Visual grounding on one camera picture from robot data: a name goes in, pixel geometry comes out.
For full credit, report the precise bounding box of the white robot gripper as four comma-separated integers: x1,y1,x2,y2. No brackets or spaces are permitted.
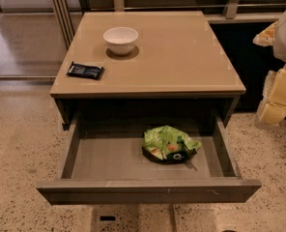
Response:
253,11,286,130

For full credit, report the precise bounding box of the green rice chip bag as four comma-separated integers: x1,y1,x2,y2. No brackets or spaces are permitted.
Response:
142,126,201,164

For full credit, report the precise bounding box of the beige cabinet with counter top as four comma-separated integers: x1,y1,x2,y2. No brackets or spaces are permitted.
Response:
50,12,245,124

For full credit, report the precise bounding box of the open grey top drawer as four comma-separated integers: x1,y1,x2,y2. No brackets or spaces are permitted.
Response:
36,113,262,205

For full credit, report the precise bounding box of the white ceramic bowl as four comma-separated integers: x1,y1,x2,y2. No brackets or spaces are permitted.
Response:
103,27,139,56

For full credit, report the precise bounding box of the black snack packet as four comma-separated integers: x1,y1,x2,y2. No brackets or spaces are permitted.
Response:
67,62,104,80

